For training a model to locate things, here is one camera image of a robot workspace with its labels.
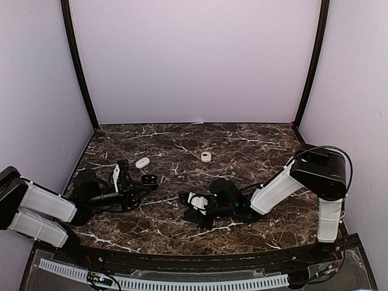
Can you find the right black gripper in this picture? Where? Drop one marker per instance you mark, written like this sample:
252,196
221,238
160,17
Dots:
199,219

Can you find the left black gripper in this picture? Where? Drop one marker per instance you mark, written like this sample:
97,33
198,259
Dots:
126,195

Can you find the black round charging case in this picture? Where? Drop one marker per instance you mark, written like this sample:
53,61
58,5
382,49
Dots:
149,179

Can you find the beige gold-rimmed charging case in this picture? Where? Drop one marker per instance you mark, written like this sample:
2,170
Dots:
206,157

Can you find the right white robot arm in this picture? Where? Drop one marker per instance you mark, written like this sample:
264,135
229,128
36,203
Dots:
326,171

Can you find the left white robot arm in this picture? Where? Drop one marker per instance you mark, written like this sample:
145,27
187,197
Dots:
39,213

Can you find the white oval charging case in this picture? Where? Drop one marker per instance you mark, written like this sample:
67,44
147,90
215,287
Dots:
143,162

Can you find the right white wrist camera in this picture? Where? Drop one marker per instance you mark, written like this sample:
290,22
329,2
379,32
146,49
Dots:
198,202

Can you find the black front table rail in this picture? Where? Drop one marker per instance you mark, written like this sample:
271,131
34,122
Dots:
117,261

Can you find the white slotted cable duct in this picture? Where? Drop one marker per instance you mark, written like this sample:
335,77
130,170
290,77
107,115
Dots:
153,280

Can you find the left black frame post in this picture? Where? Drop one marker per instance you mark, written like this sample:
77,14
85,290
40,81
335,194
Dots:
76,60

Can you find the black frame post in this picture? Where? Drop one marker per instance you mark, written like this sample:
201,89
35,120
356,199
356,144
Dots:
318,43
76,60

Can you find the right black frame post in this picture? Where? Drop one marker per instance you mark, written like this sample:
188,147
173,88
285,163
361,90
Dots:
318,43

